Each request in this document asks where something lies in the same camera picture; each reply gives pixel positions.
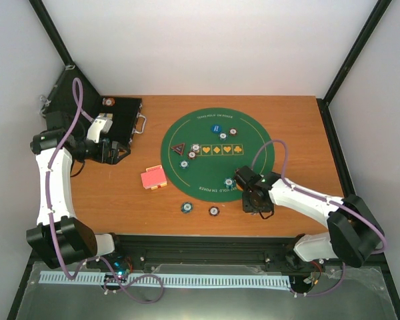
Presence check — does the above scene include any dark red chip stack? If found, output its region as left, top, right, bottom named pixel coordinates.
left=209, top=206, right=220, bottom=217

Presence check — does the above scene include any red playing card deck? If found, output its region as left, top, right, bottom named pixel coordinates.
left=141, top=165, right=167, bottom=190

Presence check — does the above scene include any triangular dealer button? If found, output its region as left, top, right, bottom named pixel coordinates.
left=170, top=143, right=185, bottom=155

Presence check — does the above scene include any blue poker chip stack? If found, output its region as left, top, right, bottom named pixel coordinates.
left=181, top=202, right=193, bottom=213

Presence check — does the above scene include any single white blue chip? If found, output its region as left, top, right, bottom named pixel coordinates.
left=219, top=132, right=227, bottom=141

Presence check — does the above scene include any single blue poker chip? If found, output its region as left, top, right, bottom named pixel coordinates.
left=180, top=160, right=189, bottom=169

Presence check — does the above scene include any single red poker chip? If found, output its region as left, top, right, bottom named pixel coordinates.
left=187, top=151, right=197, bottom=159

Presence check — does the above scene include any white purple single chip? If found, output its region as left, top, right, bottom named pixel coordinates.
left=191, top=144, right=201, bottom=153

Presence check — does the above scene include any blue small blind button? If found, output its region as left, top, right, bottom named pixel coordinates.
left=211, top=124, right=222, bottom=134

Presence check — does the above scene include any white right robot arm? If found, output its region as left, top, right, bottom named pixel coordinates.
left=234, top=166, right=384, bottom=269

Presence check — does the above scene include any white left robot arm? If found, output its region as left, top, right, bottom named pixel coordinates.
left=26, top=111, right=130, bottom=269

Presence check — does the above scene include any blue card box in case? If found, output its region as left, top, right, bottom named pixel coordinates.
left=98, top=113, right=113, bottom=119

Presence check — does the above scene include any orange chip in case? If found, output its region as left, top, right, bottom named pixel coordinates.
left=102, top=97, right=115, bottom=107

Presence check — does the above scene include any black poker case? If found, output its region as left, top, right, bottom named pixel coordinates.
left=41, top=65, right=142, bottom=146

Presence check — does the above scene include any round green poker mat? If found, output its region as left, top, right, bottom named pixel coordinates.
left=161, top=108, right=275, bottom=203

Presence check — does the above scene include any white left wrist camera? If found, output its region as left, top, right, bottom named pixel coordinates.
left=87, top=117, right=113, bottom=143

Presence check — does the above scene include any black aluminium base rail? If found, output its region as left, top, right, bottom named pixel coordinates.
left=105, top=235, right=341, bottom=275

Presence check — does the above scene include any light blue cable duct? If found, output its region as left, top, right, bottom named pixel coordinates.
left=38, top=271, right=291, bottom=290

